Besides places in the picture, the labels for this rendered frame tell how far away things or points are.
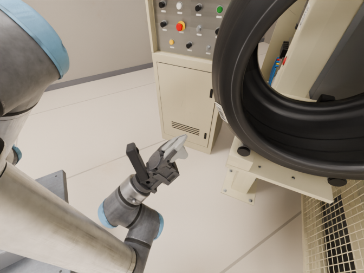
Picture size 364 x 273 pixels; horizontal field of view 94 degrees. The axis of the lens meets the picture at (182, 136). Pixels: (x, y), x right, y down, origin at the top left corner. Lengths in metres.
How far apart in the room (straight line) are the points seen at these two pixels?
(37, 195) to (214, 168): 1.48
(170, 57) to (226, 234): 1.31
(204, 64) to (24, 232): 1.13
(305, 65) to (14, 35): 0.83
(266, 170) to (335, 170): 0.23
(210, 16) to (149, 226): 1.09
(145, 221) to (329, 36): 0.88
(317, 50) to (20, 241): 0.92
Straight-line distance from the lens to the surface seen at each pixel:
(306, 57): 0.85
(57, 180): 1.08
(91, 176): 1.78
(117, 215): 0.60
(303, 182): 0.78
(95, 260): 0.45
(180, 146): 0.49
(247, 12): 0.40
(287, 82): 0.89
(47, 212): 0.33
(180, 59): 1.28
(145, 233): 0.64
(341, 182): 0.71
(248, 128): 0.50
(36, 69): 0.30
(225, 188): 1.56
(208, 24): 1.20
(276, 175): 0.75
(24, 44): 0.30
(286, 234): 1.60
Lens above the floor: 1.37
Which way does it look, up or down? 46 degrees down
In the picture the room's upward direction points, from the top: straight up
